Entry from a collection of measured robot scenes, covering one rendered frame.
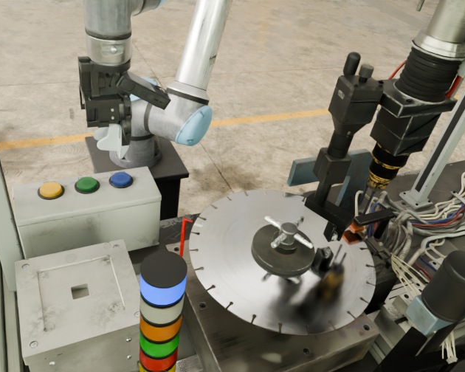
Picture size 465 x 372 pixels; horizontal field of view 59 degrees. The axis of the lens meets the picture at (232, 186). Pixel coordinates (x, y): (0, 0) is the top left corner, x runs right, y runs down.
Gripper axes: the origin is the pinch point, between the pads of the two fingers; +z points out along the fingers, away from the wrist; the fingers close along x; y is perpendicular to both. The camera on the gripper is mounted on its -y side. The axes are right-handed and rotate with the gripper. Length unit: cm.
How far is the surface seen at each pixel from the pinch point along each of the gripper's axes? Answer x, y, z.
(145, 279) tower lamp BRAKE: 47, 9, -18
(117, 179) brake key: 0.4, 1.4, 6.6
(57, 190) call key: 0.8, 13.5, 6.7
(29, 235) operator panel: 6.6, 19.7, 12.2
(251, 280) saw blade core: 36.4, -11.7, 2.5
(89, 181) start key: -0.5, 7.0, 6.6
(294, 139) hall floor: -128, -149, 96
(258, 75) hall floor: -228, -172, 95
